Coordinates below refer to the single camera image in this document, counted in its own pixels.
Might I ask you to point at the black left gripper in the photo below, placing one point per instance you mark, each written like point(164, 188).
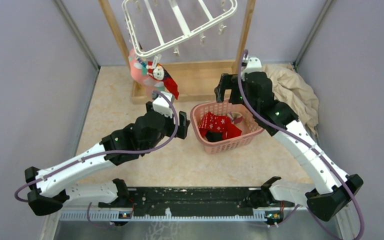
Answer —
point(183, 123)

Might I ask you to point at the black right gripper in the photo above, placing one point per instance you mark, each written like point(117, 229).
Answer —
point(227, 81)

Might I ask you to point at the red patterned sock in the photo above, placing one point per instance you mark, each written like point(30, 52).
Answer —
point(213, 123)

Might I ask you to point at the striped maroon purple sock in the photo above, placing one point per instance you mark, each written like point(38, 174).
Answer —
point(235, 117)

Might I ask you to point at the pink plastic laundry basket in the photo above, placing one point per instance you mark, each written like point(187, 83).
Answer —
point(249, 126)

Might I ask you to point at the red plain sock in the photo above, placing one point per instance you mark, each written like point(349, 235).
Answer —
point(231, 131)

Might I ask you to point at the red snowman face sock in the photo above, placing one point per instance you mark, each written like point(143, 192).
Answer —
point(161, 75)

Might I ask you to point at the pink sock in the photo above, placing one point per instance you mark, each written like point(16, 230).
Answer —
point(139, 74)

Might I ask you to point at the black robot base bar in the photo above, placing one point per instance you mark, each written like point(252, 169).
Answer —
point(200, 204)

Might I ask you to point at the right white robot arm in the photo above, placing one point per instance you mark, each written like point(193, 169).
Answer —
point(331, 188)

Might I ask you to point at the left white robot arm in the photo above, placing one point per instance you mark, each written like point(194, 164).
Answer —
point(53, 188)

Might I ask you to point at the white plastic clip hanger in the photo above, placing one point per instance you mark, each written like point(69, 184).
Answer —
point(155, 26)

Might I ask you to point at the beige crumpled cloth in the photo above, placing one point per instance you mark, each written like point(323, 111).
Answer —
point(289, 87)

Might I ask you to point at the wooden drying rack frame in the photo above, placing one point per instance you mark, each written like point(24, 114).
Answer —
point(196, 79)

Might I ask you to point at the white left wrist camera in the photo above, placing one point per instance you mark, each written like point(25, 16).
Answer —
point(161, 103)

